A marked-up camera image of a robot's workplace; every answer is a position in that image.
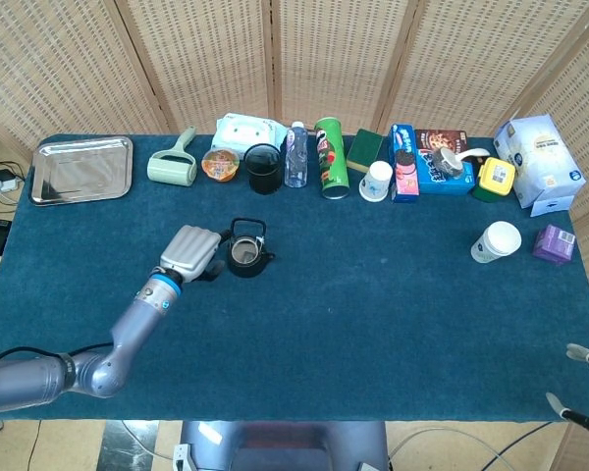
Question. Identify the clear plastic water bottle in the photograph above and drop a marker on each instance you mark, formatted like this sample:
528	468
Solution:
296	157

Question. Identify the black mesh pen holder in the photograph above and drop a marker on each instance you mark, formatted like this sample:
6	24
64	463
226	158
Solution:
264	172

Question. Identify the dark wrapped tape roll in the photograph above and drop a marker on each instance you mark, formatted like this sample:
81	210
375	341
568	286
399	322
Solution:
446	159

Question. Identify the black power adapter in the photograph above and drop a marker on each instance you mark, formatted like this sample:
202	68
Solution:
1	175

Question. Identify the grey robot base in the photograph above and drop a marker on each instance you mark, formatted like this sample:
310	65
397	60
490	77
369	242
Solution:
275	446

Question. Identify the black cast iron teapot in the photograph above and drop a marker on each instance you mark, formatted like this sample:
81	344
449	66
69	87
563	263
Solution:
248	271

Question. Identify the white wet wipes pack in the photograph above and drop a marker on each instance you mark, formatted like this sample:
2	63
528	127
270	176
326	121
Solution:
245	130

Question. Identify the woven rattan folding screen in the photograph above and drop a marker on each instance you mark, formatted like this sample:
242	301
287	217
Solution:
201	59

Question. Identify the green container yellow lid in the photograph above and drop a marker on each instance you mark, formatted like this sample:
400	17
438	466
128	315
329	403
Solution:
495	179

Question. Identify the white plastic spoon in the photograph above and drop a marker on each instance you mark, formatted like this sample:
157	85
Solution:
476	154

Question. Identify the brown chocolate pie box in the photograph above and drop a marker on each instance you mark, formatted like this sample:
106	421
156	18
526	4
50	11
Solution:
439	140

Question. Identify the white paper cup blue flower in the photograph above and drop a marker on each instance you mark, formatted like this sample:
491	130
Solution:
375	184

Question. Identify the blue velvet tablecloth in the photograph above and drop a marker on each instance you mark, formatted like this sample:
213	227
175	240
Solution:
373	319

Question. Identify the green chips can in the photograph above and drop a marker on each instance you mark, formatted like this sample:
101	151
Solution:
331	157

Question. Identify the large white blue tissue box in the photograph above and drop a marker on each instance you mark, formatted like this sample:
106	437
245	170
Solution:
540	157

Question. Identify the blue pink cookie box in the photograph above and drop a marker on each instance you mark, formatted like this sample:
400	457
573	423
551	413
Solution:
405	172

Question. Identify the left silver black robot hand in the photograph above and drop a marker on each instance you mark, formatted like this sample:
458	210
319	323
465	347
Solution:
189	250

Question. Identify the pale green lint roller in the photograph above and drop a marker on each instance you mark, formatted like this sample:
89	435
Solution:
172	169

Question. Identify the green yellow sponge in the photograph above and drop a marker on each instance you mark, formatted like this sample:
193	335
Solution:
365	149

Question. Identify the white lidded coffee cup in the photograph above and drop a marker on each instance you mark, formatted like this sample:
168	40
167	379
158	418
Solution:
498	243

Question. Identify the blue biscuit box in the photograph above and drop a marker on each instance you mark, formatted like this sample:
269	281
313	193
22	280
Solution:
442	182

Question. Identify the small purple box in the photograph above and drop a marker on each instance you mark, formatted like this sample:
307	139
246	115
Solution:
553	245

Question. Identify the orange jelly cup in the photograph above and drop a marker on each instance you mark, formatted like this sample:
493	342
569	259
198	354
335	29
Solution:
220	164

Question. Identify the stainless steel tray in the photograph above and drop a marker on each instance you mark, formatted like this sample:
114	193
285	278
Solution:
81	169

